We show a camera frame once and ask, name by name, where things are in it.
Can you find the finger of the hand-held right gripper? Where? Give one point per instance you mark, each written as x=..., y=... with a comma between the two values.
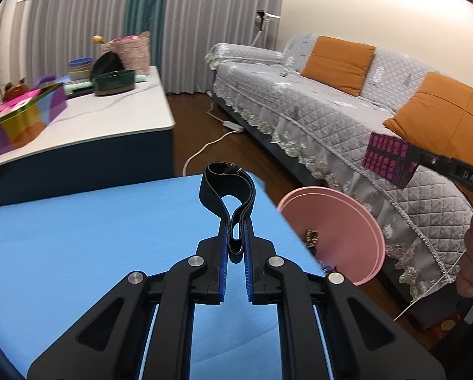
x=430, y=158

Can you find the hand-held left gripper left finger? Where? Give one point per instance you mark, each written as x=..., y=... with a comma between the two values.
x=222, y=261

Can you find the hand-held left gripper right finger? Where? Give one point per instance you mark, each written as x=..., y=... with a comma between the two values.
x=249, y=269

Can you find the magenta patterned packet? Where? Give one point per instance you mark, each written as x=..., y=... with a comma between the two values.
x=387, y=158

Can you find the dark gold patterned packet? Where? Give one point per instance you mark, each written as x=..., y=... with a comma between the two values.
x=311, y=237

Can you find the pink plastic bucket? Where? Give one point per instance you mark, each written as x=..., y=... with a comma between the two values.
x=339, y=221

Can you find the orange cushion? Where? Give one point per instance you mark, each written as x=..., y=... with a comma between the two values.
x=337, y=65
x=438, y=114

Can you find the grey quilted sofa cover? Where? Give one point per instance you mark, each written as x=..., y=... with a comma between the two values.
x=319, y=107

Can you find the white power strip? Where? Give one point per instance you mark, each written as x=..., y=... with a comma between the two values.
x=233, y=126

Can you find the blue table cover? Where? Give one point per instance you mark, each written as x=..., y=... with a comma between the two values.
x=82, y=245

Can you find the long white desk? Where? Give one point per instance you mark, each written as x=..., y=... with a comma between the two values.
x=114, y=111

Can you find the dark green basket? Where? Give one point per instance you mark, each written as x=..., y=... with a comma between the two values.
x=114, y=83

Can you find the white floor lamp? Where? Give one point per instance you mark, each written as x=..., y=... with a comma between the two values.
x=270, y=16

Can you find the stack of coloured bowls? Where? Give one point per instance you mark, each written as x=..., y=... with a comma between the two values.
x=80, y=69

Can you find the grey pleated curtain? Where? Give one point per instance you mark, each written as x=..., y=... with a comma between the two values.
x=70, y=8
x=220, y=19

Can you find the colourful striped box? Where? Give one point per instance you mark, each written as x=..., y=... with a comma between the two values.
x=22, y=118

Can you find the yellow ball ornament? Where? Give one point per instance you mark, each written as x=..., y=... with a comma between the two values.
x=98, y=39

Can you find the red ornament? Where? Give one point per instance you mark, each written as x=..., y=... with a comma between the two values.
x=15, y=93

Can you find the teal curtain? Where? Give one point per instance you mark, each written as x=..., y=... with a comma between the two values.
x=147, y=4

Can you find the white standing air conditioner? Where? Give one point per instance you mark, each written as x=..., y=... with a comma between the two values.
x=17, y=39

